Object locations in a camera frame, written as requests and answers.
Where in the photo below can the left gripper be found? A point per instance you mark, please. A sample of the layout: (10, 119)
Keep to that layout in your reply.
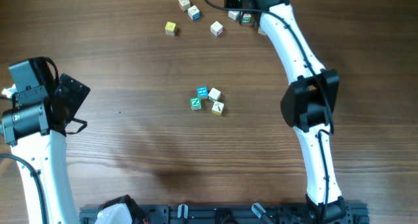
(72, 89)

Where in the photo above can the dark green block Z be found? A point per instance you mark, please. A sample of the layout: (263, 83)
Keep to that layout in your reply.
(245, 18)

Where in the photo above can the blue-edged wooden block P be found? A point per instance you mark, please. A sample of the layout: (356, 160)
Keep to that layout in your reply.
(234, 14)

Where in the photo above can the plain wooden block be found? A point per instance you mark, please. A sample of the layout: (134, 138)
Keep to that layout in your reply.
(216, 28)

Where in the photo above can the teal-edged wooden block V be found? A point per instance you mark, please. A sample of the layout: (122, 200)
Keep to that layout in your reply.
(214, 94)

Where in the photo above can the blue wooden letter block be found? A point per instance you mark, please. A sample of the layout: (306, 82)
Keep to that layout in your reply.
(202, 92)

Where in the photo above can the yellow-edged wooden block K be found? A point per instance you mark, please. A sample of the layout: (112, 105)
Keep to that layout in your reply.
(217, 108)

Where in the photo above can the green wooden block Z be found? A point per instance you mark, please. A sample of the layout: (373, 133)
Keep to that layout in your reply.
(195, 103)

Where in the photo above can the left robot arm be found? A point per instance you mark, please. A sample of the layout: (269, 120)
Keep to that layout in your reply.
(48, 194)

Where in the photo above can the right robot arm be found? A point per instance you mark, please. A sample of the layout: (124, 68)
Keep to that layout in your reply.
(307, 105)

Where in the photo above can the green wooden block N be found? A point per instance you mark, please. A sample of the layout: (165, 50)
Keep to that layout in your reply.
(261, 31)

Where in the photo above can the blue-edged wooden block A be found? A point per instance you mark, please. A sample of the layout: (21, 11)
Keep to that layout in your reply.
(194, 13)

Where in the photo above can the red-edged wooden block top left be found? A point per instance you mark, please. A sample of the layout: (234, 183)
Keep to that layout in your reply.
(184, 4)

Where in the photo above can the yellow wooden block left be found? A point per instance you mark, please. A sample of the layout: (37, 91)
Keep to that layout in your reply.
(171, 28)

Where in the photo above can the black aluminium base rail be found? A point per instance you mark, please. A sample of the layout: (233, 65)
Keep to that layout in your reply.
(356, 213)

